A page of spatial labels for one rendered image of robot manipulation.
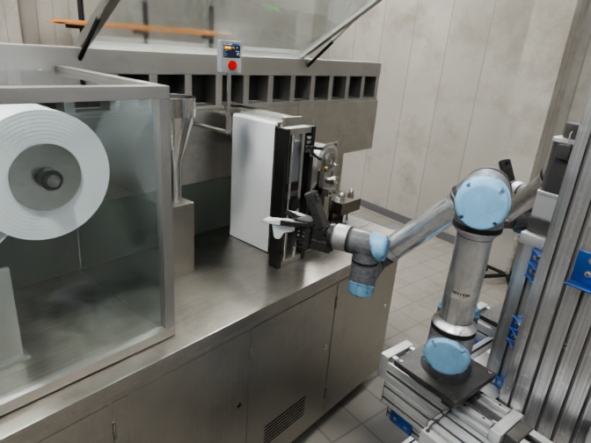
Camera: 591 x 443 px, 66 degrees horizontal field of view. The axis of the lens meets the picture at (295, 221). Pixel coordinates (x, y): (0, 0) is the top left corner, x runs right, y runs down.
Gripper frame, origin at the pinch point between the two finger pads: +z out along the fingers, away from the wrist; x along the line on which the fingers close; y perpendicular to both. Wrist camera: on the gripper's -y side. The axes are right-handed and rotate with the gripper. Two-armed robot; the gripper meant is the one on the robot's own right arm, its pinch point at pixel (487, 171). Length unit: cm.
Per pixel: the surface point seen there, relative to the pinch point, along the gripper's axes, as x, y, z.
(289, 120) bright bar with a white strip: -93, -34, -9
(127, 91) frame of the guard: -141, -55, -70
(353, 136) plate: -38, -5, 77
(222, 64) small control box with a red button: -116, -56, -21
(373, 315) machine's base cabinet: -56, 66, -2
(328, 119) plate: -57, -20, 62
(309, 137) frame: -88, -29, -17
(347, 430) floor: -77, 114, -22
